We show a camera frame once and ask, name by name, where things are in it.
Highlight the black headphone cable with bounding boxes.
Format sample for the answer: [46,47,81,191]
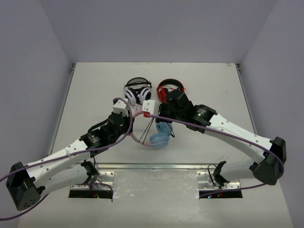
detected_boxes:
[136,118,175,145]

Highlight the pink blue cat-ear headphones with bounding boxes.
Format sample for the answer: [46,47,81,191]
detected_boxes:
[127,105,173,150]

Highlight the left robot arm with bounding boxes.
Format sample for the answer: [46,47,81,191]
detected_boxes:
[6,113,134,211]

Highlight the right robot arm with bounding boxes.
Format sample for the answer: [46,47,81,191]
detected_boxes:
[157,88,287,186]

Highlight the red black headphones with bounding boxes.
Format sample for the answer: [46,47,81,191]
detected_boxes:
[156,78,185,103]

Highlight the white black headphones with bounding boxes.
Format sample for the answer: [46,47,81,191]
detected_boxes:
[124,77,152,105]

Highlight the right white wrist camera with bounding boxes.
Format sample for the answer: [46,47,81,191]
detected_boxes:
[142,100,161,117]

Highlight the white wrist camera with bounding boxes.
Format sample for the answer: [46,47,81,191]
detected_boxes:
[142,100,161,117]
[113,98,130,117]

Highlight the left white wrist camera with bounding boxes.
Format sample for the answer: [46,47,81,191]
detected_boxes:
[113,98,130,117]

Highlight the right metal base bracket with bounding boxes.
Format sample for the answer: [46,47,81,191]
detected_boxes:
[197,170,241,191]

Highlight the metal base bracket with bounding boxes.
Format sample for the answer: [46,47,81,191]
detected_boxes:
[197,170,241,191]
[92,171,114,190]

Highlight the metal table edge rail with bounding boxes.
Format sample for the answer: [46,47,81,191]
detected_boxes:
[95,162,215,171]

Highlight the left metal base bracket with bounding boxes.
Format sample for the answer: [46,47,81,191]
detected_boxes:
[92,171,114,190]

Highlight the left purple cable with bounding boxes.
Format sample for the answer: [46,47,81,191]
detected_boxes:
[0,97,133,219]

